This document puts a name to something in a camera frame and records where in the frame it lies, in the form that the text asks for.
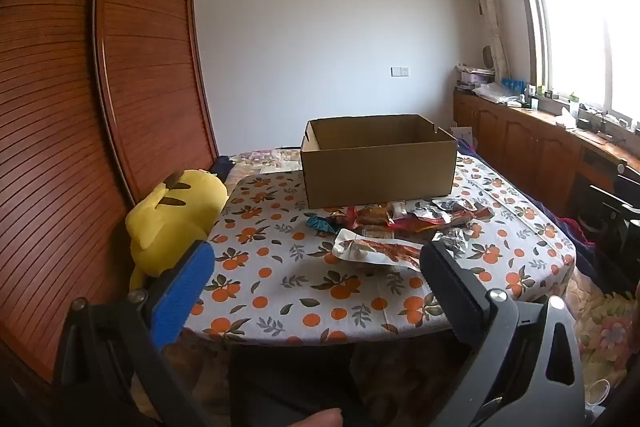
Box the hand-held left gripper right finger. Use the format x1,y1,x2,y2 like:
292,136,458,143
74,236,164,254
419,239,586,427

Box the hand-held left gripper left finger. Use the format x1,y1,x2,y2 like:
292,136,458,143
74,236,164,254
52,239,236,427

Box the silver packet with red snack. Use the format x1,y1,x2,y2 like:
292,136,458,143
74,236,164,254
332,228,426,272

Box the brown cardboard box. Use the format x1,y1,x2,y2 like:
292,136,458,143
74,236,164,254
300,114,459,210

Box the person's left hand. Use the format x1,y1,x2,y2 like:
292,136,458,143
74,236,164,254
295,409,346,427

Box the crumpled silver snack packet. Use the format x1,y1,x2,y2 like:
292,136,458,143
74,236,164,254
435,227,483,258

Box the yellow plush toy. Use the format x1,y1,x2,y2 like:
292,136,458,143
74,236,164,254
125,169,228,290

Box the silver dark snack packet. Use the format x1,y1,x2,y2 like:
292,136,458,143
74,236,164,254
432,198,496,223

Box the orange print tablecloth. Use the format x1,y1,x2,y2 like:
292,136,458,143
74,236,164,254
185,152,577,345

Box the person's dark pants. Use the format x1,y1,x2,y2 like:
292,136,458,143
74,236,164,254
227,344,361,427

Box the teal candy wrapper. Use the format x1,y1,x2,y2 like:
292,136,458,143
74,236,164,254
305,214,337,234

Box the wooden counter cabinet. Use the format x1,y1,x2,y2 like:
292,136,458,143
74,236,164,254
452,87,640,228

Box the folded floral blanket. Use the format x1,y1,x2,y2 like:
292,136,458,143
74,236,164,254
220,149,303,180

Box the floral quilt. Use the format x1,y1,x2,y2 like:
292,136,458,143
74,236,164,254
570,267,640,378

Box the black chair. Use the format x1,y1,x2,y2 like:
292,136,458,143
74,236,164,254
575,162,640,268

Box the clear plastic bag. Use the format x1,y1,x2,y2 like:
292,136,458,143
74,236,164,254
472,82,521,105

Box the stack of small boxes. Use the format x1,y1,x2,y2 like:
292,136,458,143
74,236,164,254
455,64,496,90

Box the wooden slatted wardrobe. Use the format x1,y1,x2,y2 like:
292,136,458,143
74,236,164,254
0,0,221,388

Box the pale patterned curtain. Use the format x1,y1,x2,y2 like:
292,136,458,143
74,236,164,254
459,0,511,82

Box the wooden framed window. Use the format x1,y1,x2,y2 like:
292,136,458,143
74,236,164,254
505,0,640,132

